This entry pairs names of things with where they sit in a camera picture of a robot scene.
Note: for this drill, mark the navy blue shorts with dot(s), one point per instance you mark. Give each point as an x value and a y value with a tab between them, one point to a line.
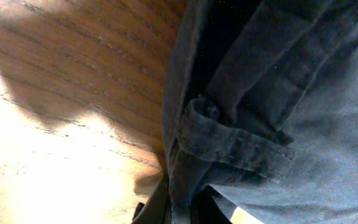
260	112

